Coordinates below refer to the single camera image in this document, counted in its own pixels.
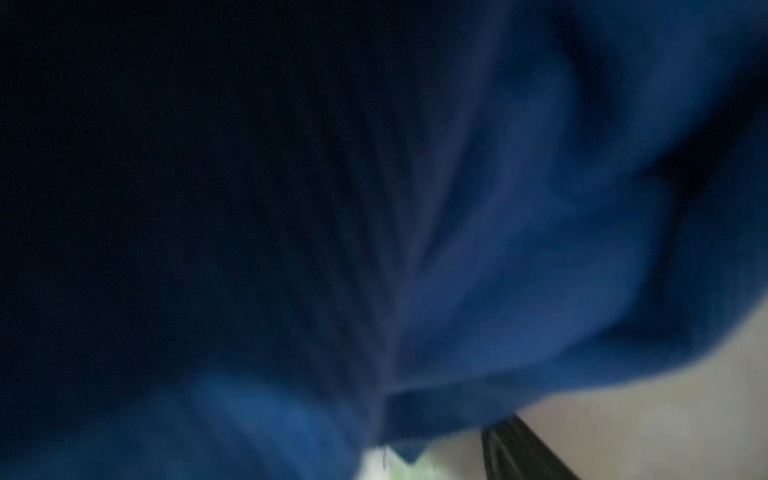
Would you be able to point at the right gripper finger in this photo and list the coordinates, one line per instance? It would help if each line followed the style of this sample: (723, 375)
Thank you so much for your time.
(512, 451)

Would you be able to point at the blue cloth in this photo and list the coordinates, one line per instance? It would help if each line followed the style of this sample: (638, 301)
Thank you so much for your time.
(252, 239)

